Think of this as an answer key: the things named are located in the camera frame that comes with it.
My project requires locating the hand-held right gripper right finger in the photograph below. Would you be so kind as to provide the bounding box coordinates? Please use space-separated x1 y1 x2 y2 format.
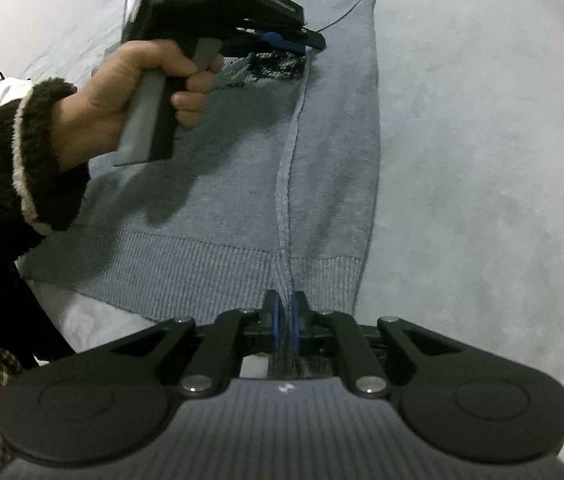
289 290 477 401

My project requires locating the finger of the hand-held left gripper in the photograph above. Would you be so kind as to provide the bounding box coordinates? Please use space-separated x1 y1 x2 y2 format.
234 29 327 56

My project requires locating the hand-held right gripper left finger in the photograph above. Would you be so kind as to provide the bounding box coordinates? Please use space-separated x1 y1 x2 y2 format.
97 289 285 401

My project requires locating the grey knitted sweater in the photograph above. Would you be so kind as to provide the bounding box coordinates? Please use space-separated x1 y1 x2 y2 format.
21 0 381 378

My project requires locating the person's left hand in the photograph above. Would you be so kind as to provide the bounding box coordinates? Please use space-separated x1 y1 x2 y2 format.
54 39 225 173

